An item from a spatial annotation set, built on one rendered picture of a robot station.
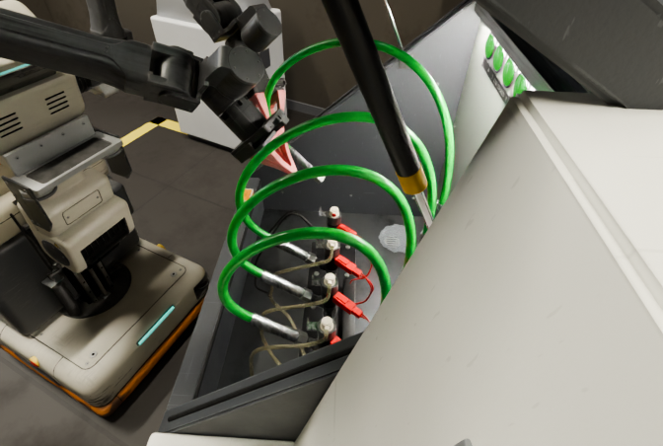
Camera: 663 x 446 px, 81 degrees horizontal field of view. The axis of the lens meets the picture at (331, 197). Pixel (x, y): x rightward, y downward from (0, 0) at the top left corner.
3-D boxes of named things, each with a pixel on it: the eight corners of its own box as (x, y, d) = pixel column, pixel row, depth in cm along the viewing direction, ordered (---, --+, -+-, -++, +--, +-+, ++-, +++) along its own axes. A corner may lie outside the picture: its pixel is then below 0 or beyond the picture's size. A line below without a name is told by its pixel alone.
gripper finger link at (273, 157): (295, 179, 65) (256, 137, 63) (270, 194, 70) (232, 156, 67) (310, 156, 70) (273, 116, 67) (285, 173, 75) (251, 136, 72)
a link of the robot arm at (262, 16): (228, 12, 82) (196, 18, 76) (258, -27, 74) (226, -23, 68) (260, 62, 84) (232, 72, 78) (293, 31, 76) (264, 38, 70)
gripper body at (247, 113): (272, 134, 61) (238, 98, 59) (237, 162, 68) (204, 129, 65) (288, 114, 66) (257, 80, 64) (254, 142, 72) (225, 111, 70)
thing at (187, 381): (253, 217, 121) (246, 177, 111) (266, 218, 121) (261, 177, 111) (186, 442, 75) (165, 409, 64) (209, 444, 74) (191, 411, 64)
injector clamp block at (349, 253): (312, 281, 99) (312, 240, 89) (351, 283, 98) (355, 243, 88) (296, 430, 73) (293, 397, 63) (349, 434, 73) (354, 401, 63)
